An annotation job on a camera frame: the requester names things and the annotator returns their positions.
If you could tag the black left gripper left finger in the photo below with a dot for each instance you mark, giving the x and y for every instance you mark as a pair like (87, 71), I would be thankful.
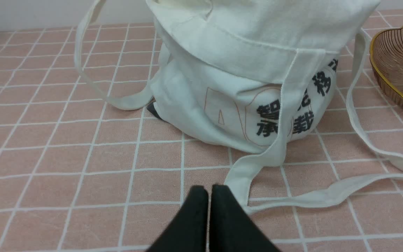
(187, 231)

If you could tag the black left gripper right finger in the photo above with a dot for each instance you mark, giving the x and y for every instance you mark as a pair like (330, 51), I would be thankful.
(231, 229)

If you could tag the white canvas tote bag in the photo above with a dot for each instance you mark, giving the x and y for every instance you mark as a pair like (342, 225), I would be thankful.
(252, 75)

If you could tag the pink grid tablecloth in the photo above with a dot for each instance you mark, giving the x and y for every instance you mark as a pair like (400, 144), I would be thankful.
(77, 174)

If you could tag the gold wire basket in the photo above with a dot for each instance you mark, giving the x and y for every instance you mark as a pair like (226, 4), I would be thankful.
(386, 57)

